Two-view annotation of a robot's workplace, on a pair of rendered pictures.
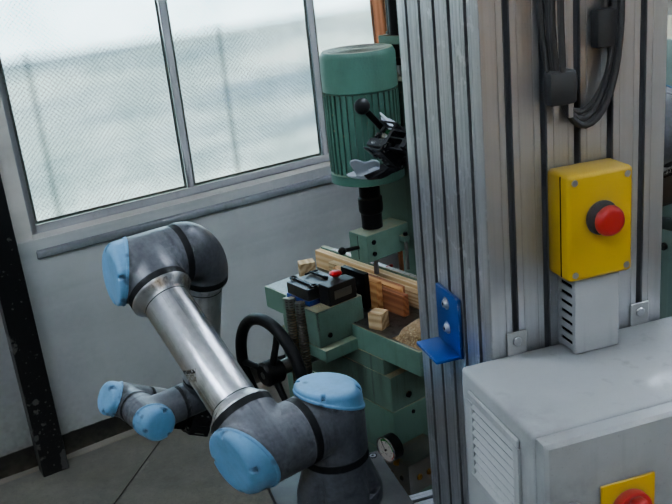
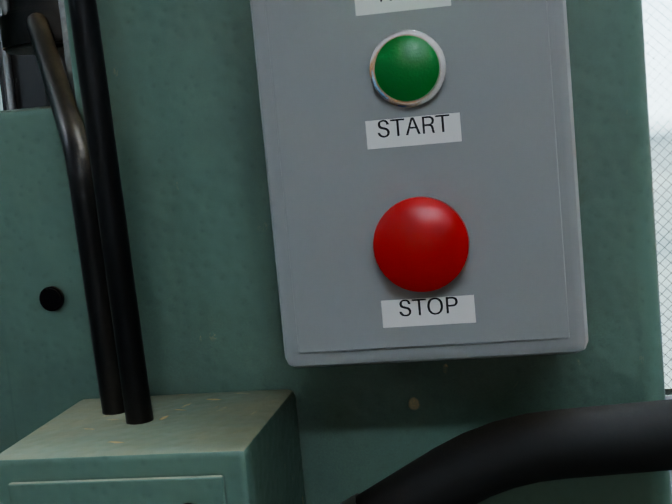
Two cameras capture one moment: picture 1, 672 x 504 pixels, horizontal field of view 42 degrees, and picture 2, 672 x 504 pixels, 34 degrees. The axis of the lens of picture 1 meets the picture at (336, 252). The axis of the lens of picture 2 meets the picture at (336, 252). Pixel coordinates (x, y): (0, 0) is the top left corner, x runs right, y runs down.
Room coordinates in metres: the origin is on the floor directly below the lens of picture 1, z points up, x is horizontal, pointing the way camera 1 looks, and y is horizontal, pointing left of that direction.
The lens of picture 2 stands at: (1.84, -0.69, 1.40)
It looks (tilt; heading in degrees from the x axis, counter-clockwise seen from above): 6 degrees down; 46
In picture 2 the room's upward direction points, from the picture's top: 5 degrees counter-clockwise
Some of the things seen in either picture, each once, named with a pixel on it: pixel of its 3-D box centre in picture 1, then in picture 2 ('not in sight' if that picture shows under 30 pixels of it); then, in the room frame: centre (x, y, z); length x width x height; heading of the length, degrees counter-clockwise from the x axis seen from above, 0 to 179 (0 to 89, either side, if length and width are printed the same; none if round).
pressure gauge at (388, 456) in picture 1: (391, 450); not in sight; (1.72, -0.08, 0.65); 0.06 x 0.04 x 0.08; 36
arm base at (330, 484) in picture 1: (337, 472); not in sight; (1.33, 0.04, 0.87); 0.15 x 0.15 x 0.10
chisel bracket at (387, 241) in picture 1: (380, 242); not in sight; (2.06, -0.11, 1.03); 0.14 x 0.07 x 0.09; 126
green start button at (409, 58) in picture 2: not in sight; (407, 68); (2.10, -0.46, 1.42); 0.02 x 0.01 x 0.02; 126
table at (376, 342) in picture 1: (352, 319); not in sight; (1.97, -0.02, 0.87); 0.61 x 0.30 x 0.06; 36
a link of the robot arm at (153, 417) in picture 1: (155, 413); not in sight; (1.64, 0.41, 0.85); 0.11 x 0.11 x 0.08; 36
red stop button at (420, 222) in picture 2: not in sight; (421, 244); (2.10, -0.46, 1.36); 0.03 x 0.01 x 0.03; 126
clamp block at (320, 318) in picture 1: (323, 313); not in sight; (1.92, 0.04, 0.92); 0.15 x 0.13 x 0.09; 36
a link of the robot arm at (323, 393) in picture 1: (327, 415); not in sight; (1.32, 0.04, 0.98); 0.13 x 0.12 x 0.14; 126
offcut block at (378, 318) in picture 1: (378, 319); not in sight; (1.84, -0.08, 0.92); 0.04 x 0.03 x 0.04; 55
